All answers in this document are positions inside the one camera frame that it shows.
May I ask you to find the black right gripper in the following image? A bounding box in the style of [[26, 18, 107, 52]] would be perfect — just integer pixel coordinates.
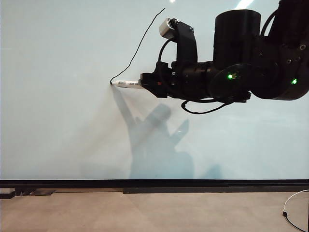
[[138, 61, 186, 99]]

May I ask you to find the white marker pen black cap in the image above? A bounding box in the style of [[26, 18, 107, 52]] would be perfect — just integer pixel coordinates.
[[110, 79, 140, 87]]

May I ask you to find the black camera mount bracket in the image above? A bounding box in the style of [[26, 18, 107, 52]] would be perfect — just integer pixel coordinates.
[[171, 20, 199, 65]]

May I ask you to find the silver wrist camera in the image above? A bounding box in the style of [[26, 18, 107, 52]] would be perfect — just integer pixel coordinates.
[[159, 17, 180, 39]]

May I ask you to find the whiteboard with black frame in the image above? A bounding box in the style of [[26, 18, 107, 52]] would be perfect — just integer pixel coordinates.
[[0, 0, 309, 189]]

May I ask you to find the black floor bracket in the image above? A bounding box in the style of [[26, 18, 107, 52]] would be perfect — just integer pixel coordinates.
[[0, 188, 56, 200]]

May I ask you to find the thin white cable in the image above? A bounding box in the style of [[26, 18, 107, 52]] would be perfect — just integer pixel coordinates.
[[283, 189, 309, 213]]

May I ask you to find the thin black cable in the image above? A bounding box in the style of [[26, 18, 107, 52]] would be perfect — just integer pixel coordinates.
[[281, 211, 309, 232]]

